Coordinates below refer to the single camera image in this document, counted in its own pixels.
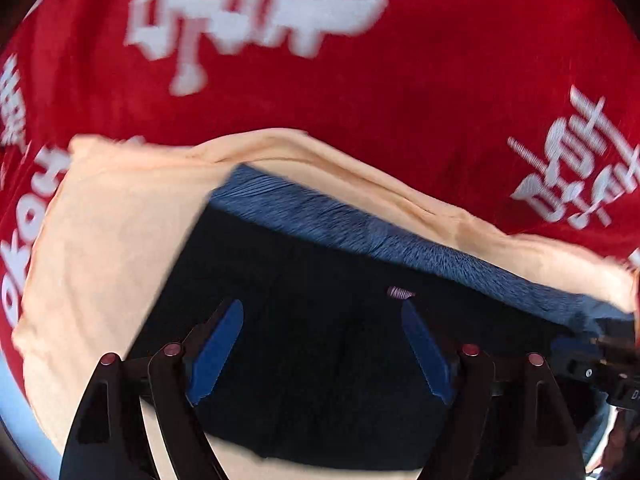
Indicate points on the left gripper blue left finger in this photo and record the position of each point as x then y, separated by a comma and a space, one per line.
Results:
208, 347

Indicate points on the black pants with blue trim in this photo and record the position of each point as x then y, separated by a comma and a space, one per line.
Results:
322, 373

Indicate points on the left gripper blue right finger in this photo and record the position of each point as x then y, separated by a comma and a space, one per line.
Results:
435, 367

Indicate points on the peach cream towel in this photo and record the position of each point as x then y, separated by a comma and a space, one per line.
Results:
122, 211

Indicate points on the red blanket with white characters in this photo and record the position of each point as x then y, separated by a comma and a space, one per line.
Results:
523, 112

